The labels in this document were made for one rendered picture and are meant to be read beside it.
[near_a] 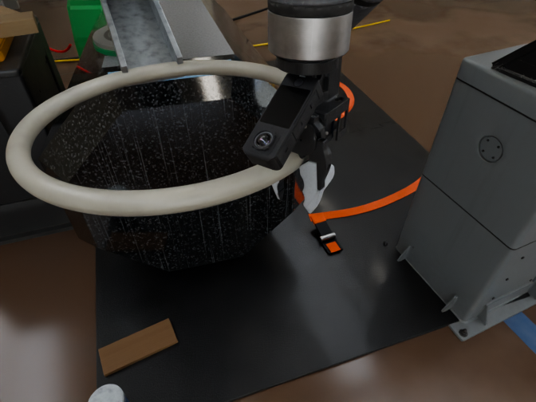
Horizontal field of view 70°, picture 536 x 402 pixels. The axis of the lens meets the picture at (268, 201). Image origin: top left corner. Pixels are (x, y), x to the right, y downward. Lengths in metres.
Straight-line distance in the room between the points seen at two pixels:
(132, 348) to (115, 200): 1.06
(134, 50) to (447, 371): 1.34
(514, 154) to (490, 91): 0.18
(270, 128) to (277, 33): 0.10
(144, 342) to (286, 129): 1.17
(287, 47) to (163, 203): 0.21
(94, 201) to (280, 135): 0.22
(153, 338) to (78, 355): 0.26
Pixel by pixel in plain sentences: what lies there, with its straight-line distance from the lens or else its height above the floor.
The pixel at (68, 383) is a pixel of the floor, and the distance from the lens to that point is 1.54.
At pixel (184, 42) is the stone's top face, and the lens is 1.24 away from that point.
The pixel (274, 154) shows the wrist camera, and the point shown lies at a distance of 0.40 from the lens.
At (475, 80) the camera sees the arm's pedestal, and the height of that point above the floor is 0.81.
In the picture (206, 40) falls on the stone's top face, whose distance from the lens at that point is 1.25.
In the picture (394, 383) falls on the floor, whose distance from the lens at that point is 1.45.
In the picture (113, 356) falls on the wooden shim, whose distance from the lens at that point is 1.48.
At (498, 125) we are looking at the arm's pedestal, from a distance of 1.24.
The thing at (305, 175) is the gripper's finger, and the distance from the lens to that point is 0.50.
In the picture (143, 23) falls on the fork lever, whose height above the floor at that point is 0.99.
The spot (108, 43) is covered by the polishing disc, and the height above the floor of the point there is 0.89.
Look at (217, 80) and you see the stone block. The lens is 1.11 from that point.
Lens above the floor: 1.29
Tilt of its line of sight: 43 degrees down
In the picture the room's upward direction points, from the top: straight up
